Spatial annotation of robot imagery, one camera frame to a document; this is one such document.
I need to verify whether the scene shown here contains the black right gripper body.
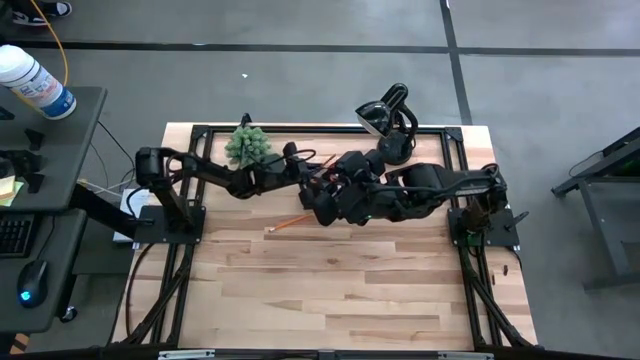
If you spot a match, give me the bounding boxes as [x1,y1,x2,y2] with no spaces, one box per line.
[298,149,401,227]

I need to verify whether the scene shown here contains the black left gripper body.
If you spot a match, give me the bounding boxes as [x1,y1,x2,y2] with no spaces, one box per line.
[269,140,324,194]

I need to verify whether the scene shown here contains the green succulent in pot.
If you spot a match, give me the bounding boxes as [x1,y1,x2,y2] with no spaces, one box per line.
[224,125,273,170]

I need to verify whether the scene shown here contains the black desk lamp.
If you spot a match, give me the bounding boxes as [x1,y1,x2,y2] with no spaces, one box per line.
[354,82,420,167]

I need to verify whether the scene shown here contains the white box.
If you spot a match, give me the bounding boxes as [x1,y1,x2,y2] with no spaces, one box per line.
[112,187,152,245]

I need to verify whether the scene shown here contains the black lever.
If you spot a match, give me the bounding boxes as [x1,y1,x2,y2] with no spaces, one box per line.
[503,210,531,233]

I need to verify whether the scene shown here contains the black side desk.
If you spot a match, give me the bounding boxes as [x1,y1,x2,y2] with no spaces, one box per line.
[0,85,109,335]

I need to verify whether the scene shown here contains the grey metal table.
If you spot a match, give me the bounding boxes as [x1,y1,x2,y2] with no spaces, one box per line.
[550,125,640,292]

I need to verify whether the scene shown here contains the white wipes canister blue label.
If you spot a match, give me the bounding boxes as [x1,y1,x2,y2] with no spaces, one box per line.
[0,44,78,121]

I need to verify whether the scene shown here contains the black computer mouse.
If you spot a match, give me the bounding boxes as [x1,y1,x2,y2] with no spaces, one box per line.
[16,258,51,310]

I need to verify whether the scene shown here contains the black keyboard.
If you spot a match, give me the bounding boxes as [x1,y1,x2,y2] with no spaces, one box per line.
[0,213,37,259]

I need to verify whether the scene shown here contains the yellow sticky notes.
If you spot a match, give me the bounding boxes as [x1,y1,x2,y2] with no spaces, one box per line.
[0,174,26,208]

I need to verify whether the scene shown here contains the person's shoe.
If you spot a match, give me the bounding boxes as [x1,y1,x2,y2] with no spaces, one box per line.
[10,0,74,28]

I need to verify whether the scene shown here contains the black aluminium table frame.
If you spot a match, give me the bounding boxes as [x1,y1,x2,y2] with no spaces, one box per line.
[119,123,540,351]

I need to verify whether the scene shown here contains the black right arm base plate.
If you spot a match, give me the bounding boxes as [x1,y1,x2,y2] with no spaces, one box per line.
[448,207,521,248]

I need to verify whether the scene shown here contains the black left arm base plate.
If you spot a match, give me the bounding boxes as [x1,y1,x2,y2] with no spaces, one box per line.
[131,204,207,246]

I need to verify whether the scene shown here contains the black floor cable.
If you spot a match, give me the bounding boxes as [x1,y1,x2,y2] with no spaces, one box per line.
[88,119,139,191]

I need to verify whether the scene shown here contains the white floor cable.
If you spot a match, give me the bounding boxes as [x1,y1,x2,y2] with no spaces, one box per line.
[79,169,139,197]

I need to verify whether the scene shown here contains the silver bracket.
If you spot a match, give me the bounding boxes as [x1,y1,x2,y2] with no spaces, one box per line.
[157,349,217,360]
[437,351,495,360]

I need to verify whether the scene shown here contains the yellow cable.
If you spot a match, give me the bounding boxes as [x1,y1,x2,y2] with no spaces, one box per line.
[28,0,70,89]

